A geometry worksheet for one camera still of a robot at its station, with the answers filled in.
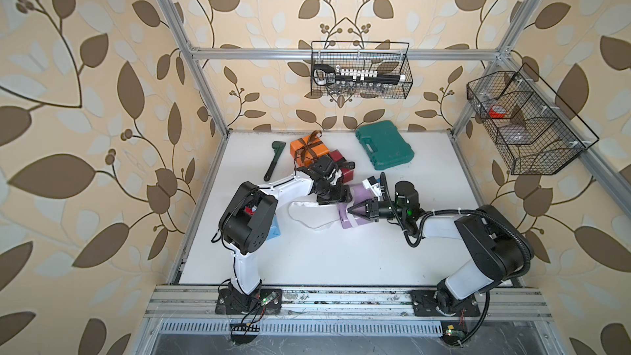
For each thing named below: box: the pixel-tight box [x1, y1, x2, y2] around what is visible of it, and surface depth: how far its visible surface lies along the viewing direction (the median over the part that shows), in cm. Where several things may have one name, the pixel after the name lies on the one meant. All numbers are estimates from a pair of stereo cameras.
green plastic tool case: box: [354, 119, 415, 171], surface depth 114 cm
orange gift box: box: [290, 134, 331, 167], surface depth 107 cm
